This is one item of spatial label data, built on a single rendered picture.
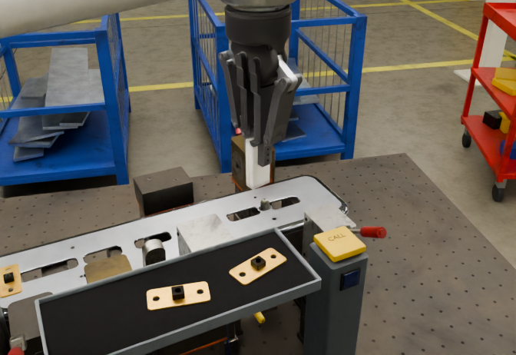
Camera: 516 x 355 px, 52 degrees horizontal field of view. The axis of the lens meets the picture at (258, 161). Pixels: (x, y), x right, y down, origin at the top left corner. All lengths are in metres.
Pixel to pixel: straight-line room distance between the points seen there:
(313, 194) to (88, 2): 0.92
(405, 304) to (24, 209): 1.19
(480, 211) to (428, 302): 1.73
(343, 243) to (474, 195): 2.47
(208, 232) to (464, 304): 0.77
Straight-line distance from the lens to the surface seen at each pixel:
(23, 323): 0.90
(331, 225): 1.05
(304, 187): 1.27
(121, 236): 1.15
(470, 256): 1.65
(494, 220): 3.11
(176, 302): 0.75
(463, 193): 3.28
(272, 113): 0.62
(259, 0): 0.57
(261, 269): 0.79
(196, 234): 0.95
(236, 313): 0.73
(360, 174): 1.93
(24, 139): 3.27
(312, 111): 3.65
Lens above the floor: 1.69
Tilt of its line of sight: 30 degrees down
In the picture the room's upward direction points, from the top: straight up
